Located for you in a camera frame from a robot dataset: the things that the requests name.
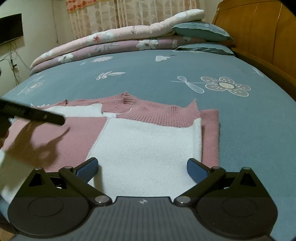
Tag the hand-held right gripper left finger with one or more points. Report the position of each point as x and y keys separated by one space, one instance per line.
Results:
x=89 y=169

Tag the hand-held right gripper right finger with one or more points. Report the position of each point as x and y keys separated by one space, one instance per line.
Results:
x=196 y=170

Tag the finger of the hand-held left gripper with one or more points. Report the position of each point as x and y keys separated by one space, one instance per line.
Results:
x=34 y=114

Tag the pink and white knit sweater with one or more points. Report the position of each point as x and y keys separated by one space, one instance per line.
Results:
x=150 y=143

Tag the mauve floral quilt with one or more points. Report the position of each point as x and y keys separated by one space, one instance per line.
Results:
x=115 y=48

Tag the blue floral bed sheet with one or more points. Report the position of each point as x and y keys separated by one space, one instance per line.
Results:
x=150 y=76

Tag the blue-grey pillow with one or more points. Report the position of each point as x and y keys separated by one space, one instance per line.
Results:
x=201 y=31
x=208 y=49

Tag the pale pink floral quilt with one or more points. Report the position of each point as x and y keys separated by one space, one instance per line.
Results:
x=127 y=31

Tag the patterned lace curtain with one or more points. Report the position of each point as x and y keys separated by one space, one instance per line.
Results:
x=127 y=14

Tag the wooden bed headboard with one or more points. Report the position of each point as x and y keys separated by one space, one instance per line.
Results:
x=259 y=34

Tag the black wall television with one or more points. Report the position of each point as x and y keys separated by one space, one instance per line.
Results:
x=10 y=29

